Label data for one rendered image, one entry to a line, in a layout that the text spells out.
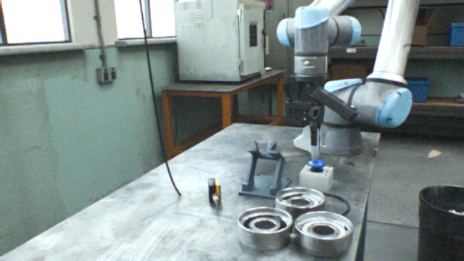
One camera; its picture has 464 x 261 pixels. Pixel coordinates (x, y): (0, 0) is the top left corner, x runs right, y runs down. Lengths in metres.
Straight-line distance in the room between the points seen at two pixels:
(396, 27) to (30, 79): 1.80
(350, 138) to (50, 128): 1.70
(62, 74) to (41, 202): 0.74
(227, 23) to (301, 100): 2.12
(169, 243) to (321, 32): 0.55
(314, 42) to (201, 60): 2.27
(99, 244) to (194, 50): 2.48
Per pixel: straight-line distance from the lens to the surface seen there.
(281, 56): 4.64
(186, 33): 3.16
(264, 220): 0.77
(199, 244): 0.75
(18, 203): 2.33
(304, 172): 0.96
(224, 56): 3.03
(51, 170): 2.43
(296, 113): 0.92
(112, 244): 0.79
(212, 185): 0.90
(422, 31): 4.17
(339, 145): 1.24
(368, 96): 1.16
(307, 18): 0.89
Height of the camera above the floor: 1.18
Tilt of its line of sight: 15 degrees down
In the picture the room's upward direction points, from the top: 2 degrees counter-clockwise
